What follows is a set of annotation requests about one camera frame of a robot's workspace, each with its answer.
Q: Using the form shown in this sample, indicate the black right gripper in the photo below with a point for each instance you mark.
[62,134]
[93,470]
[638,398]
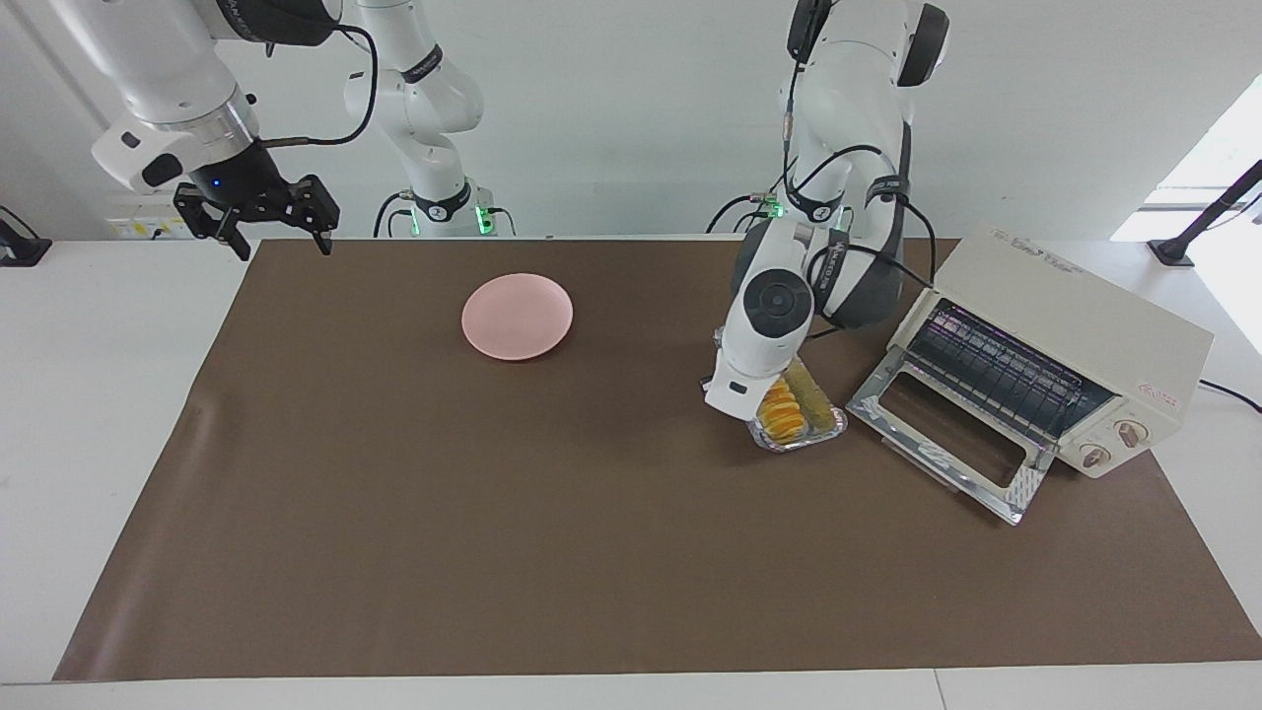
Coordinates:
[246,192]

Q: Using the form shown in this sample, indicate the yellow twisted bread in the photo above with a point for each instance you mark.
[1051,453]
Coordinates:
[782,414]

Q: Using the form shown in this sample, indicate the aluminium foil tray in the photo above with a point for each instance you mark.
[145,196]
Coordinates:
[820,414]

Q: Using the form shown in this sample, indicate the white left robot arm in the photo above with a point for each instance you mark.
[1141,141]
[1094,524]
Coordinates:
[779,306]

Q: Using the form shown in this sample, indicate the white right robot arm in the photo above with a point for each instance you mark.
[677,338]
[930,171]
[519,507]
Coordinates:
[158,69]

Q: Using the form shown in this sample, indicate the glass oven door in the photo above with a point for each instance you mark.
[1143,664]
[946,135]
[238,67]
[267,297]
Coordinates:
[887,419]

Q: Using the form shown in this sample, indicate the metal oven rack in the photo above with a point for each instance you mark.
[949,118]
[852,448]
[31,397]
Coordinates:
[996,370]

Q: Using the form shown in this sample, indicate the cream toaster oven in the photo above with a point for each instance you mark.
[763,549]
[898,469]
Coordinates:
[1104,316]

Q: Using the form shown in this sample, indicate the cream oven knob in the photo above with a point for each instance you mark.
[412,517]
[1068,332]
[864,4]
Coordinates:
[1131,433]
[1094,457]

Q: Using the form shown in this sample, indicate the pink round plate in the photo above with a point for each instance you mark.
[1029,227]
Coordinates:
[518,316]

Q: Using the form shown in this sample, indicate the black clamp stand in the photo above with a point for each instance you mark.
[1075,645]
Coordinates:
[20,248]

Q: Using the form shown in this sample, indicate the brown table mat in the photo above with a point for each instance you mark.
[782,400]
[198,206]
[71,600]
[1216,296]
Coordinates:
[493,572]

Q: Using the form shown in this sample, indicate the black pole stand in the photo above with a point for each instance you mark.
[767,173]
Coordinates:
[1208,212]

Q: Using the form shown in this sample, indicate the white wall socket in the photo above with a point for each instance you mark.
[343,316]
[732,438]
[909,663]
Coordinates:
[133,229]

